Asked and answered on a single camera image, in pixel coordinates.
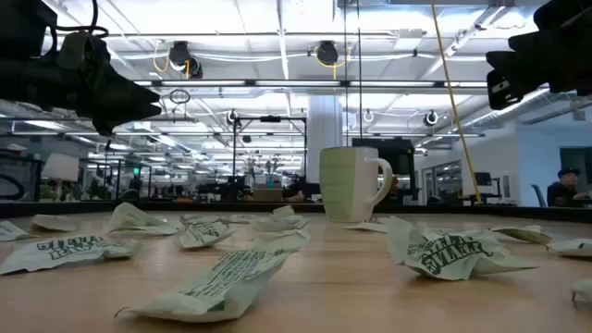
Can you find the long ceiling light fixture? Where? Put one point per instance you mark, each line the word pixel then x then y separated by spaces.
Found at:
pixel 208 83

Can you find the potted flowers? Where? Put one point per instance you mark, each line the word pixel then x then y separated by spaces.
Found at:
pixel 263 168

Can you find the green and white mug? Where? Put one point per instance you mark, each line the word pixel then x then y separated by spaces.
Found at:
pixel 347 185

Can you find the person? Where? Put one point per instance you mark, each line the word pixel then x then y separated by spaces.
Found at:
pixel 566 189

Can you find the white lamp shade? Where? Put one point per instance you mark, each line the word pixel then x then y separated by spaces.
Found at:
pixel 60 167

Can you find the black desk monitor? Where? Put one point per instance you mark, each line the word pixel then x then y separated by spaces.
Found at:
pixel 483 178

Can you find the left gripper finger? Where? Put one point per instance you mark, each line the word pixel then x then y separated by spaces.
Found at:
pixel 120 85
pixel 120 118

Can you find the white building column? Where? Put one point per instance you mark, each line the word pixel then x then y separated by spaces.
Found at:
pixel 324 129

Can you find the black metal rig frame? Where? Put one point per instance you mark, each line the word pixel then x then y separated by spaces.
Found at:
pixel 270 119

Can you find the black equipment cabinet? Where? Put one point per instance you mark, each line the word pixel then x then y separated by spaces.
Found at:
pixel 402 157

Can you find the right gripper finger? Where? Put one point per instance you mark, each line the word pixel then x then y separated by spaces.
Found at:
pixel 555 40
pixel 532 62

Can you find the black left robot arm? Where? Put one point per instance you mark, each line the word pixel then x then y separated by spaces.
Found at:
pixel 23 23

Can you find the blue office chair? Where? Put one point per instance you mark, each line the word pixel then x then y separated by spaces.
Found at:
pixel 538 196

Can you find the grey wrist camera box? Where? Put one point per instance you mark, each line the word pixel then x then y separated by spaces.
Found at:
pixel 78 48

